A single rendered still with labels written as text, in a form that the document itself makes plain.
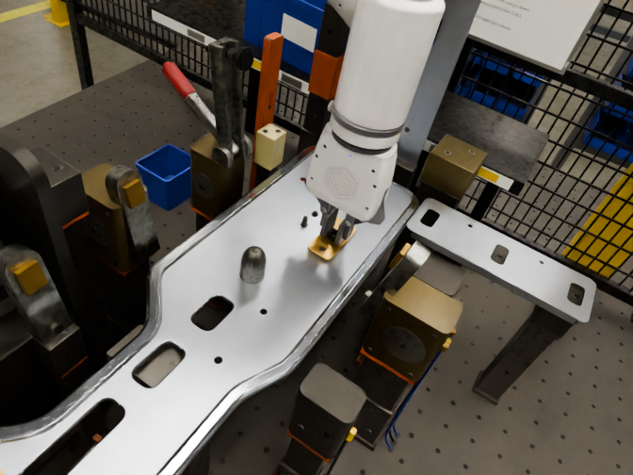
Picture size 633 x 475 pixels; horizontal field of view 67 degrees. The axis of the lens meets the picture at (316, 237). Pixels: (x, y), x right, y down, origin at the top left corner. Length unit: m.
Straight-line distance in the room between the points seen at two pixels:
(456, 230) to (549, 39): 0.43
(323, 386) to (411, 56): 0.36
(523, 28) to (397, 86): 0.58
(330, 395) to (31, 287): 0.33
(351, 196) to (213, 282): 0.21
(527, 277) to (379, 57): 0.43
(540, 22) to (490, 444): 0.77
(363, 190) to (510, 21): 0.58
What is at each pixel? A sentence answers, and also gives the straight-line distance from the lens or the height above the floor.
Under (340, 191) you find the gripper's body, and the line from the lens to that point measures 0.60.
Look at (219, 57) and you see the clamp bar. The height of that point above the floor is 1.20.
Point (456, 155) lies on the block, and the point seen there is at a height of 1.06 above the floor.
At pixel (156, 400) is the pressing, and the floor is 1.00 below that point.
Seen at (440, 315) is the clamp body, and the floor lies 1.05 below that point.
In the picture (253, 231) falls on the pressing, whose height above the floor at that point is 1.00.
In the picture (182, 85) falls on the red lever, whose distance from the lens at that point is 0.74.
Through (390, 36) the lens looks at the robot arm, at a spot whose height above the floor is 1.32.
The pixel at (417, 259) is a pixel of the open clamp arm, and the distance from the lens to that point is 0.55.
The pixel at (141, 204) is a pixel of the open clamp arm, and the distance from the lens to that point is 0.64.
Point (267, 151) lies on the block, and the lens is 0.77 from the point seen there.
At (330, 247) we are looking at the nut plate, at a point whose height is 1.01.
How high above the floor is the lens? 1.49
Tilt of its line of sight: 44 degrees down
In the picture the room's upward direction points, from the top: 14 degrees clockwise
